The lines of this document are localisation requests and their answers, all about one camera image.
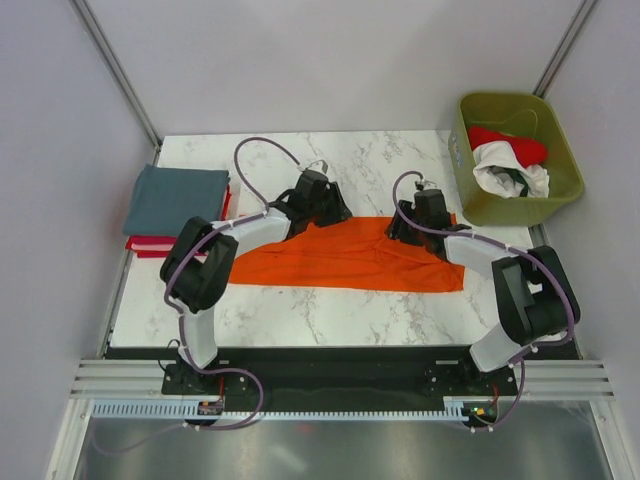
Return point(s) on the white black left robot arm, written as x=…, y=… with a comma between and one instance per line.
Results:
x=198, y=267

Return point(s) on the olive green plastic bin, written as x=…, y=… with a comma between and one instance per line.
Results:
x=516, y=114

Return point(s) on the aluminium frame post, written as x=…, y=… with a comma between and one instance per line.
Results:
x=95, y=31
x=569, y=39

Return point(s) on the folded red t-shirt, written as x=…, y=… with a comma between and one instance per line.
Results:
x=158, y=215

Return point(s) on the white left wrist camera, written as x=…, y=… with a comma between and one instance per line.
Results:
x=320, y=165

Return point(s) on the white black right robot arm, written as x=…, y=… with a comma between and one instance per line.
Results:
x=534, y=298

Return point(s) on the orange t-shirt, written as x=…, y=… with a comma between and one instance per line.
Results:
x=355, y=254

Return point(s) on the folded pink t-shirt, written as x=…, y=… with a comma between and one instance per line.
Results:
x=144, y=243

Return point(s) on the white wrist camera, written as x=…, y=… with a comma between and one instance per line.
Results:
x=320, y=165
x=424, y=184

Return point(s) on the right aluminium frame post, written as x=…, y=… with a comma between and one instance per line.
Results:
x=569, y=39

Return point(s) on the white garment in bin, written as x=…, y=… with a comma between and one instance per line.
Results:
x=497, y=171

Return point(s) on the folded grey-blue t-shirt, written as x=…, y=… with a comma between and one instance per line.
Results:
x=161, y=177

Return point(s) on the red garment in bin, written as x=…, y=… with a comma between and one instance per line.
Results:
x=528, y=151

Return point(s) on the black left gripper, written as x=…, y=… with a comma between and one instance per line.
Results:
x=339, y=209

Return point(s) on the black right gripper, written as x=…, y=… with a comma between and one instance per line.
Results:
x=393, y=231

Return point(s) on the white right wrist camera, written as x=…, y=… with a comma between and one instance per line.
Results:
x=424, y=184

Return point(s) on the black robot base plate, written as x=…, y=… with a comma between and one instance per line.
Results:
x=403, y=376

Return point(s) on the white slotted cable duct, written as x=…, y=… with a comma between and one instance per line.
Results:
x=445, y=409

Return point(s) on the left aluminium frame post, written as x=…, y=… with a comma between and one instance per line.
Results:
x=95, y=31

